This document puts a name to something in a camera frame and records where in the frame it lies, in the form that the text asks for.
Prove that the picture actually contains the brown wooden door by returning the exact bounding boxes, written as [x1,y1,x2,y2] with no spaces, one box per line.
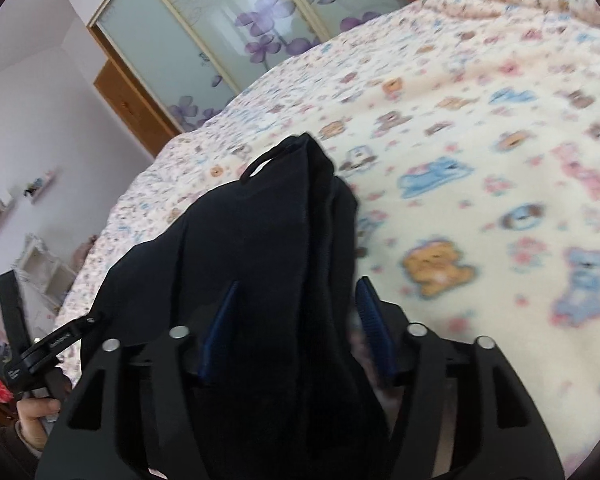
[94,61,175,157]

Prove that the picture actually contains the left hand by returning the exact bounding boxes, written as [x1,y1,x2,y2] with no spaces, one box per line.
[16,398,61,456]

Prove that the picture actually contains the white wall shelf with items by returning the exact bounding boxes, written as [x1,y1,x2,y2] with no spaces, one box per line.
[22,167,61,204]

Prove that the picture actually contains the pink plush toy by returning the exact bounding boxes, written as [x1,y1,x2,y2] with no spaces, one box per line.
[71,235,98,273]

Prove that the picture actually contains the white shelving rack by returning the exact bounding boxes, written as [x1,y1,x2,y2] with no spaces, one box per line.
[12,233,76,315]

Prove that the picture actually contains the glass sliding door wardrobe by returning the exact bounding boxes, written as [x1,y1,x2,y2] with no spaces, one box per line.
[92,0,406,132]

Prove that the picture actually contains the black pants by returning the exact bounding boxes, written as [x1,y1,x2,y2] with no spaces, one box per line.
[81,134,389,479]

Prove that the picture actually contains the teddy bear print blanket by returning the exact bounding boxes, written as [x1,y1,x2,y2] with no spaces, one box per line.
[59,0,600,474]

